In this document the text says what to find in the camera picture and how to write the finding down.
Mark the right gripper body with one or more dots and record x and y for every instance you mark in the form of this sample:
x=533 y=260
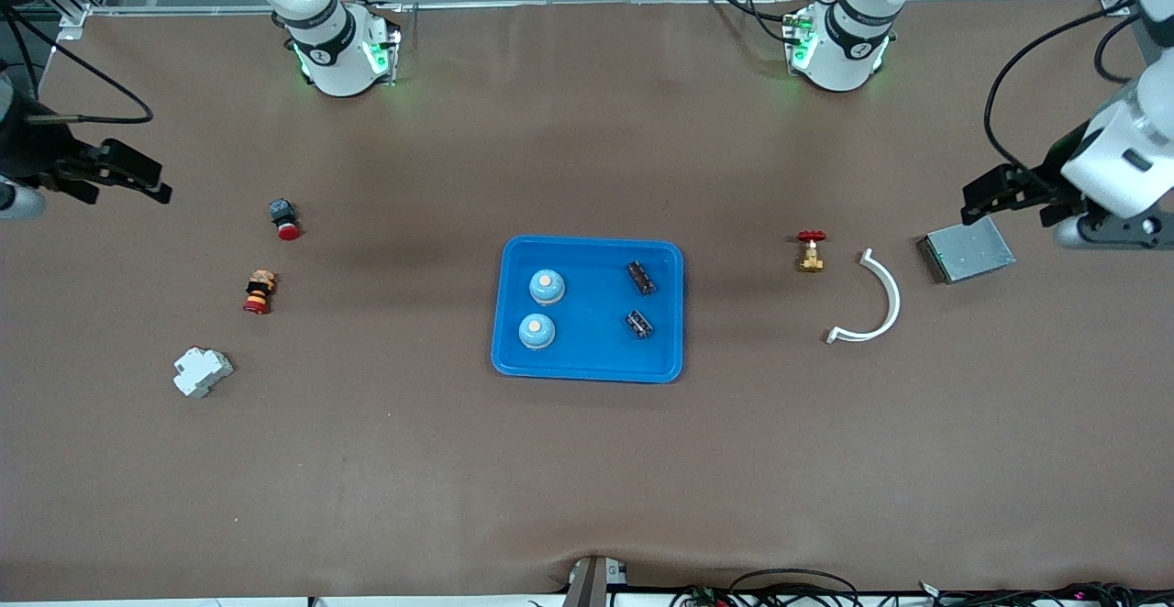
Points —
x=35 y=156

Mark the dark brown cylindrical capacitor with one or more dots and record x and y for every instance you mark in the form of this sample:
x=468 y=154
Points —
x=639 y=324
x=641 y=278

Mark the light blue call bell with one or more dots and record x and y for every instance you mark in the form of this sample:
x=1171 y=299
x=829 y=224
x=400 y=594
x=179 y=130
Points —
x=547 y=288
x=537 y=332

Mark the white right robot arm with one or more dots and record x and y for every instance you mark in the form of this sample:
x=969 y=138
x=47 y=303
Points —
x=335 y=57

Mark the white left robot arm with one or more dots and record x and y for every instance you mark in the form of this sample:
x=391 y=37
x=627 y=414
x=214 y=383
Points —
x=848 y=57

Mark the silver metal power supply box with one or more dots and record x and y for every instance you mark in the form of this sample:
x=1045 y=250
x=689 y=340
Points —
x=972 y=249

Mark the white curved plastic clip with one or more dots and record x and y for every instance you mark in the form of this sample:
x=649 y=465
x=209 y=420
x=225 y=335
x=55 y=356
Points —
x=891 y=300

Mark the red button with black body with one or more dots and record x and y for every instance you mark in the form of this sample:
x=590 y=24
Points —
x=282 y=215

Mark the red yellow emergency stop button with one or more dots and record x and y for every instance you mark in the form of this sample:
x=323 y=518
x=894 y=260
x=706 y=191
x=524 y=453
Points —
x=259 y=293

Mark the white circuit breaker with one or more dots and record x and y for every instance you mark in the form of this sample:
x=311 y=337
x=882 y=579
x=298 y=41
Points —
x=202 y=373

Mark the blue plastic tray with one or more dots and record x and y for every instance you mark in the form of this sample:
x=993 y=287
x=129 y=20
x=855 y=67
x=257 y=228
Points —
x=587 y=355

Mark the brown table mat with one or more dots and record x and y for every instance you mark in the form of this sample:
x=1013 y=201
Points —
x=587 y=479

